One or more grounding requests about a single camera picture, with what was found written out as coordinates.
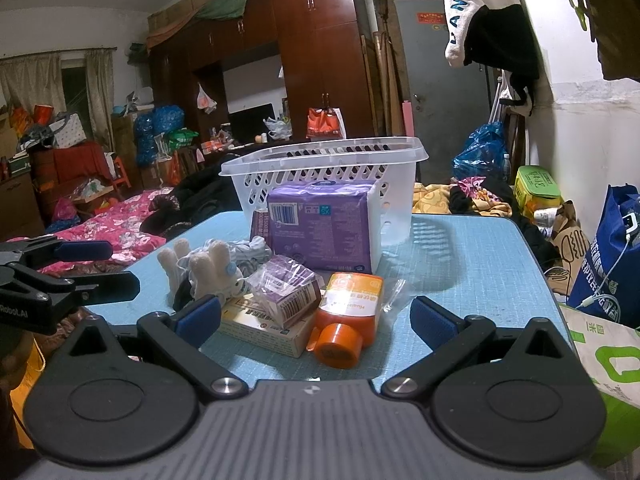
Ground dark red box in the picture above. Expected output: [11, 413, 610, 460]
[250, 210, 271, 252]

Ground blue mesh bags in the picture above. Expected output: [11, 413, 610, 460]
[134, 105, 186, 166]

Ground brown wooden wardrobe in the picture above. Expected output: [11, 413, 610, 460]
[147, 0, 381, 151]

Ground white knit glove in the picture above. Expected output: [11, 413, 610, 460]
[157, 238, 193, 291]
[191, 240, 236, 303]

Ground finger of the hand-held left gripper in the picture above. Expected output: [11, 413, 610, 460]
[10, 267, 141, 306]
[0, 239, 115, 273]

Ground black clothing pile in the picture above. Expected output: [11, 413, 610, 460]
[447, 175, 516, 216]

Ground red cloth cover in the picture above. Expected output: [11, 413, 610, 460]
[30, 141, 116, 186]

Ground black hanging garment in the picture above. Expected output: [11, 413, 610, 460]
[462, 4, 541, 106]

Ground black cloth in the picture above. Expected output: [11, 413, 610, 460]
[172, 280, 197, 312]

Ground blue striped cloth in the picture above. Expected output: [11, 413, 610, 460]
[220, 235, 273, 281]

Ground orange and white bag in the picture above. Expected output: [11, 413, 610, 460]
[306, 106, 347, 141]

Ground white plastic basket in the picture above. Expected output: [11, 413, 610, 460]
[219, 136, 431, 261]

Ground green box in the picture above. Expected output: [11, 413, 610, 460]
[514, 165, 563, 221]

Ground blue plastic bag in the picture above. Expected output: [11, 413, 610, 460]
[452, 122, 508, 181]

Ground small purple box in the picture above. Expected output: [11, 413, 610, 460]
[250, 255, 323, 331]

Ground beige cardboard box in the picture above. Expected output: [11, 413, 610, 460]
[218, 295, 313, 358]

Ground grey door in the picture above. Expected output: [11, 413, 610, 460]
[392, 0, 493, 161]

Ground blue shopping bag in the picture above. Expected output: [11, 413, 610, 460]
[567, 184, 640, 331]

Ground black jacket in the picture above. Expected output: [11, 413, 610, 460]
[145, 165, 241, 241]

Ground orange bottle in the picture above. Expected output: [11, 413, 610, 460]
[306, 272, 385, 368]

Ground white hanging plastic bag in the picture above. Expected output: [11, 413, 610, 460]
[197, 82, 218, 115]

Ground white and green bag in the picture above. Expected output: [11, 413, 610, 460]
[557, 305, 640, 468]

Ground wooden planks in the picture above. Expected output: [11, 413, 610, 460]
[372, 0, 406, 136]

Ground white cable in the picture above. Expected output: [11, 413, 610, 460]
[582, 212, 640, 311]

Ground purple pack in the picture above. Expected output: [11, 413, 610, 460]
[266, 182, 381, 275]

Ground beige curtain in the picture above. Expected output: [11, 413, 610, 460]
[0, 52, 63, 116]
[84, 49, 115, 153]

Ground brown paper bag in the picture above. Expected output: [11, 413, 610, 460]
[547, 202, 591, 296]

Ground black monitor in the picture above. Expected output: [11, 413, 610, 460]
[229, 104, 276, 145]

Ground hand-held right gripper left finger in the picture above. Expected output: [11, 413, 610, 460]
[50, 294, 247, 403]

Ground pink floral blanket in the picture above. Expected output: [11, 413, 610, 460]
[5, 187, 176, 271]

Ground small clear plastic bag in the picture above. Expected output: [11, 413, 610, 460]
[382, 277, 416, 313]

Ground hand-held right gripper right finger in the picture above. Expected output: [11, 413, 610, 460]
[381, 296, 581, 403]

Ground yellow patterned blanket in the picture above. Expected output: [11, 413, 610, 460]
[412, 182, 516, 218]

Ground white cap with blue letters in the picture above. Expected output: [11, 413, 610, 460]
[442, 0, 523, 68]

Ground dark brown hanging garment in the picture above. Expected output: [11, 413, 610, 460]
[592, 0, 640, 81]

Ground white crumpled plastic bag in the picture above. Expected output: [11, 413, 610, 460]
[264, 116, 293, 142]

